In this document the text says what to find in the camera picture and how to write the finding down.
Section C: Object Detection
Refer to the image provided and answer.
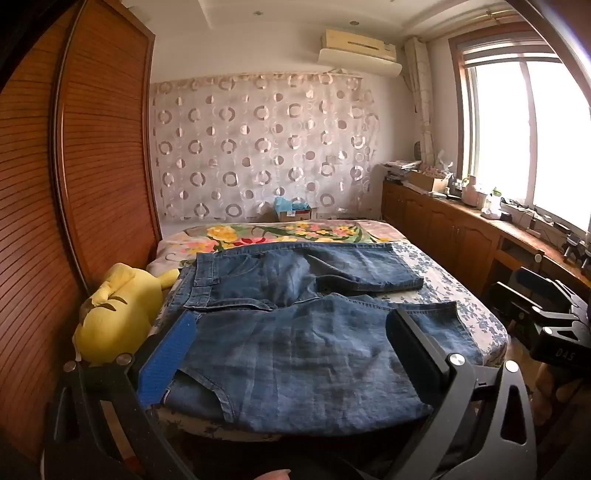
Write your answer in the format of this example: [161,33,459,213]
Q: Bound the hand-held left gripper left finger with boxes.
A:
[44,310,199,480]

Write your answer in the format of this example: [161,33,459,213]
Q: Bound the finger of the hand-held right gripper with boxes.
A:
[487,282,578,335]
[512,267,578,308]

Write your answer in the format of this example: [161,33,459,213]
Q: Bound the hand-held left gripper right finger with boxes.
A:
[385,307,539,480]

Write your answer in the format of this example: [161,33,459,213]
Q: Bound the blue denim pants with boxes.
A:
[159,242,485,437]

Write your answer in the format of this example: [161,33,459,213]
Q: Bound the person's right hand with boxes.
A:
[531,367,571,428]

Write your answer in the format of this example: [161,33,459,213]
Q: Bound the yellow plush toy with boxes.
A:
[74,262,181,367]

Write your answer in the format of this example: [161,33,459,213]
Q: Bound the bed with blue floral sheet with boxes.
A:
[145,219,511,444]

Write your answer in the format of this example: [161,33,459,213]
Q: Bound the wooden cabinet row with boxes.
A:
[381,178,591,315]

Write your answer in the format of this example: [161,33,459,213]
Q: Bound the open cardboard box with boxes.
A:
[409,168,451,194]

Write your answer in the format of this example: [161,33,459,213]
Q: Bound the wood-framed window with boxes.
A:
[448,23,591,232]

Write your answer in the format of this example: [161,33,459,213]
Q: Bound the yellow flowered quilt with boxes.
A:
[157,220,409,259]

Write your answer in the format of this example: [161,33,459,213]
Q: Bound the stack of papers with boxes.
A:
[383,159,422,181]

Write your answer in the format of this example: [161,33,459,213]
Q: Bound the small cardboard box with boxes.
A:
[276,203,320,222]

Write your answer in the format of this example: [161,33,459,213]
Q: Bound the pale window curtain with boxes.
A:
[404,37,438,168]

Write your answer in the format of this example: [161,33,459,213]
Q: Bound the wooden slatted wardrobe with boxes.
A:
[0,0,163,462]

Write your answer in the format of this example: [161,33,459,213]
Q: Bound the circle-patterned sheer curtain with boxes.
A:
[150,69,385,223]

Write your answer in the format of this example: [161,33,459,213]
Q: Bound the white wall air conditioner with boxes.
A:
[318,28,403,77]

